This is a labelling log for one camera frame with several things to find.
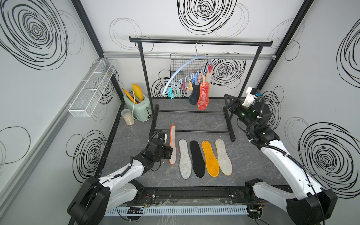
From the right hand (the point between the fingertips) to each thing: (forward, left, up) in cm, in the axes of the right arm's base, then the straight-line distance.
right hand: (228, 96), depth 67 cm
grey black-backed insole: (-17, +13, -39) cm, 44 cm away
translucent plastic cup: (+9, +62, -27) cm, 68 cm away
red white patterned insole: (+13, +9, -17) cm, 23 cm away
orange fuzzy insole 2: (-19, +4, -38) cm, 43 cm away
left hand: (-14, +28, -32) cm, 45 cm away
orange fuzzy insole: (-19, +20, -38) cm, 47 cm away
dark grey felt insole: (+16, +15, -16) cm, 27 cm away
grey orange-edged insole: (-19, +28, -36) cm, 49 cm away
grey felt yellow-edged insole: (-16, -4, -38) cm, 42 cm away
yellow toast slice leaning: (+17, +58, -18) cm, 63 cm away
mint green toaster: (+10, +50, -24) cm, 57 cm away
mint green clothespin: (+40, +28, -34) cm, 60 cm away
